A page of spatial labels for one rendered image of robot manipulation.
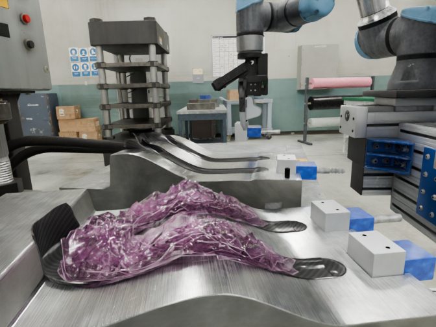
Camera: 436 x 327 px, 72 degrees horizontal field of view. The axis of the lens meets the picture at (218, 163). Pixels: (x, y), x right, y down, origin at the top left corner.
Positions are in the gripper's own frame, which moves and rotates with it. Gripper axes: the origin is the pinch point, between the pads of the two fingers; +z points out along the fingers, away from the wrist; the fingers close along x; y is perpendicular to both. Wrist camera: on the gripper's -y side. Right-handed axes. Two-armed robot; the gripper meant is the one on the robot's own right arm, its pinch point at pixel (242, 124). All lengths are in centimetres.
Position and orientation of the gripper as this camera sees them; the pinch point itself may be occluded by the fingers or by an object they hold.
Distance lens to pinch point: 91.1
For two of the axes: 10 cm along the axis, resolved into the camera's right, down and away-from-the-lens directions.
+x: 1.8, -2.3, 9.5
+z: 0.3, 9.7, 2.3
